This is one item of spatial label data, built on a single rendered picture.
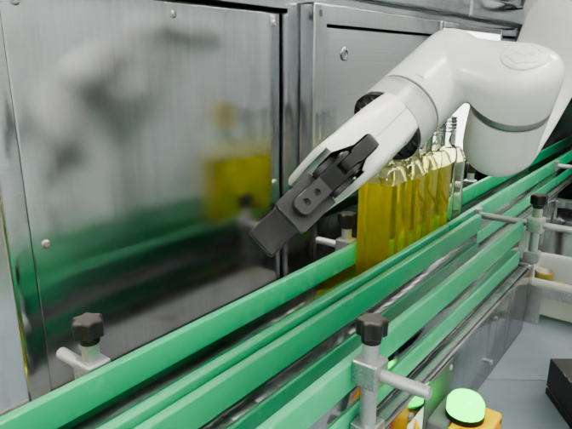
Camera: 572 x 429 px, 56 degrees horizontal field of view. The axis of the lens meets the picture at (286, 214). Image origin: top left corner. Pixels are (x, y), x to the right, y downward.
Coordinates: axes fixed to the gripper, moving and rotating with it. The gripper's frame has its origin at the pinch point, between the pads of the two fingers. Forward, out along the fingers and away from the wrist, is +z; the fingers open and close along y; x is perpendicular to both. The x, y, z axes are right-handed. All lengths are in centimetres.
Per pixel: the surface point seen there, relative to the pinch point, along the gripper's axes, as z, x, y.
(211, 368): 11.1, 5.2, -8.2
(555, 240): -105, 65, -95
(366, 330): -0.1, 12.1, -2.1
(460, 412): -6.7, 30.2, -15.0
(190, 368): 11.7, 4.7, -18.1
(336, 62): -37.8, -12.8, -28.1
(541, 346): -36, 47, -38
